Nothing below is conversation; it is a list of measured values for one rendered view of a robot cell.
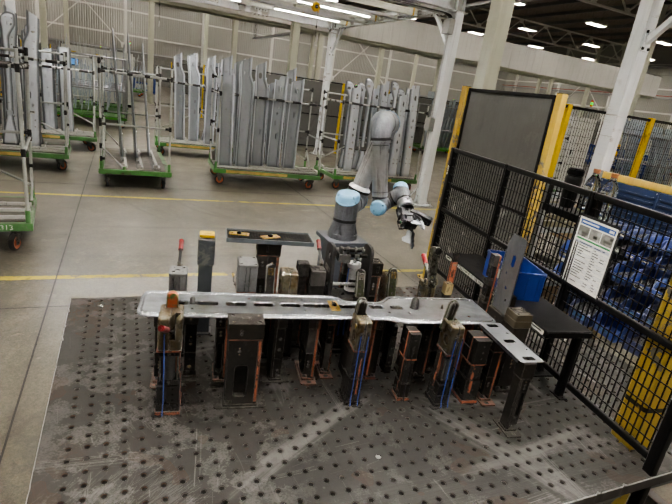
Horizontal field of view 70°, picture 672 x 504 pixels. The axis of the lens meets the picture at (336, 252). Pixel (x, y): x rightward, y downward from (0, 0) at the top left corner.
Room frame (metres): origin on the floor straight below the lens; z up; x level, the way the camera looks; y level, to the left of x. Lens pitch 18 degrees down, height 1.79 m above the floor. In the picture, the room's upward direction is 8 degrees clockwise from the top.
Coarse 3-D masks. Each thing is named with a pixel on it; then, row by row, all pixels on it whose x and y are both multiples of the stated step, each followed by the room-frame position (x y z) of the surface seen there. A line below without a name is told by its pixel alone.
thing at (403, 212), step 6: (408, 204) 2.29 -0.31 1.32; (396, 210) 2.30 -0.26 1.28; (402, 210) 2.27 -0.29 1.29; (408, 210) 2.28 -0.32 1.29; (402, 216) 2.22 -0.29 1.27; (408, 216) 2.23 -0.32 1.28; (414, 216) 2.23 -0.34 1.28; (402, 222) 2.21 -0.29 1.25; (408, 222) 2.20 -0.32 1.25; (402, 228) 2.24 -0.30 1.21; (408, 228) 2.23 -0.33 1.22; (414, 228) 2.23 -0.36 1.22
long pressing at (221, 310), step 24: (144, 312) 1.44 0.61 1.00; (192, 312) 1.49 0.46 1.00; (216, 312) 1.51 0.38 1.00; (240, 312) 1.54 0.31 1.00; (264, 312) 1.57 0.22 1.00; (288, 312) 1.60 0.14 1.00; (312, 312) 1.63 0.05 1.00; (336, 312) 1.66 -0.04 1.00; (384, 312) 1.72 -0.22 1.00; (408, 312) 1.75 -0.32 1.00; (432, 312) 1.79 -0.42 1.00; (456, 312) 1.82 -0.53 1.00; (480, 312) 1.86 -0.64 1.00
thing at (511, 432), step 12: (516, 372) 1.52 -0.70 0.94; (528, 372) 1.50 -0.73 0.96; (516, 384) 1.51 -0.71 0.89; (528, 384) 1.50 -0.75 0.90; (516, 396) 1.50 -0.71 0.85; (504, 408) 1.53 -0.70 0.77; (516, 408) 1.52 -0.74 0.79; (504, 420) 1.51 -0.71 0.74; (516, 420) 1.50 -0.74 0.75; (504, 432) 1.48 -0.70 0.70; (516, 432) 1.49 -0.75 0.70
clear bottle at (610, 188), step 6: (612, 174) 2.02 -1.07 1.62; (618, 174) 2.01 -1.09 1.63; (612, 180) 2.01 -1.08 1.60; (606, 186) 2.01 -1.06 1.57; (612, 186) 2.00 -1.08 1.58; (606, 192) 2.00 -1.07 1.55; (612, 192) 1.99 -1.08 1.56; (606, 210) 1.99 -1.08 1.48; (600, 216) 2.00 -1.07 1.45; (606, 216) 1.99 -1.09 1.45
